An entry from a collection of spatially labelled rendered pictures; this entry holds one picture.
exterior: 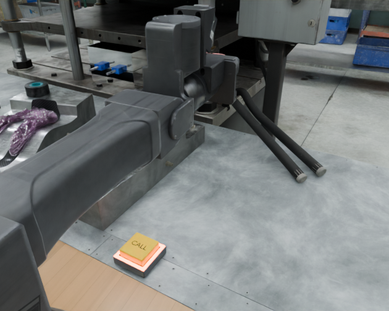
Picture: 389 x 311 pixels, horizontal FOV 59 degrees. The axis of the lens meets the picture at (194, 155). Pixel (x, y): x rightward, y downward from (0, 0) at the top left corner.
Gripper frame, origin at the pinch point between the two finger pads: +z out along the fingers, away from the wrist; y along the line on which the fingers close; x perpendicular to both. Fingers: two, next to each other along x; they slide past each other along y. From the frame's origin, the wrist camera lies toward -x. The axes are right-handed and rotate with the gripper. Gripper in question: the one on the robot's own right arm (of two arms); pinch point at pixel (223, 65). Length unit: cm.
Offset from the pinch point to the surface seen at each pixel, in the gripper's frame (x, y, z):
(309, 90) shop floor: 112, 13, 332
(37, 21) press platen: 14, 131, 82
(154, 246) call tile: 36.3, 9.1, -11.4
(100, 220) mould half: 36.6, 24.6, -9.3
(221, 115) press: 41, 24, 70
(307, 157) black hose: 35, -14, 38
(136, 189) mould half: 35.8, 23.1, 3.6
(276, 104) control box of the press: 37, 4, 81
